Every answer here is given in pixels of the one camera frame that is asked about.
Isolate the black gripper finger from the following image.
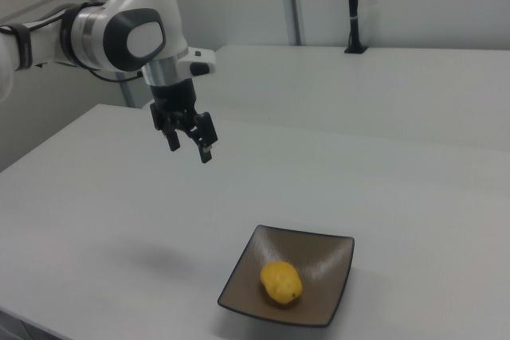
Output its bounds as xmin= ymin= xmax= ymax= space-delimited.
xmin=150 ymin=101 xmax=182 ymax=154
xmin=188 ymin=111 xmax=220 ymax=165

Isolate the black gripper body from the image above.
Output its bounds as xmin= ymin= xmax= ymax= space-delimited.
xmin=149 ymin=78 xmax=202 ymax=128

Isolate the yellow lemon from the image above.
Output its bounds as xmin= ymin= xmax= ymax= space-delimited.
xmin=260 ymin=260 xmax=304 ymax=310

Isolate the brown square ceramic plate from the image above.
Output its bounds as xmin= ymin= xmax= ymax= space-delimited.
xmin=217 ymin=224 xmax=355 ymax=328

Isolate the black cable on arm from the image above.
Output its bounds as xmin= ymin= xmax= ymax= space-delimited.
xmin=88 ymin=68 xmax=143 ymax=83

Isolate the black strap on arm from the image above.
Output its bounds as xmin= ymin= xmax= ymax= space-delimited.
xmin=7 ymin=24 xmax=33 ymax=72

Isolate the black camera pole with base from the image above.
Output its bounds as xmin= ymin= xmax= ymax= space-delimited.
xmin=343 ymin=0 xmax=369 ymax=55

